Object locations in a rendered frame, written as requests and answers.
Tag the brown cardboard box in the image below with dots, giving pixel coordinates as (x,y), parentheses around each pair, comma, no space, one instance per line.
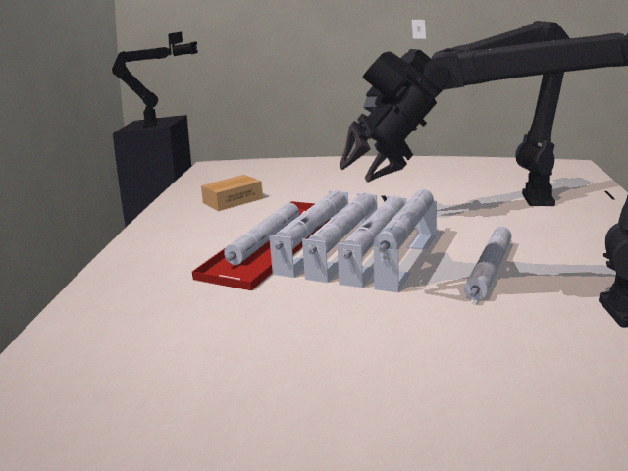
(231,192)

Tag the red scrap tray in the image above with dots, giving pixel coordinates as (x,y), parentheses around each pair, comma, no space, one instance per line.
(257,266)

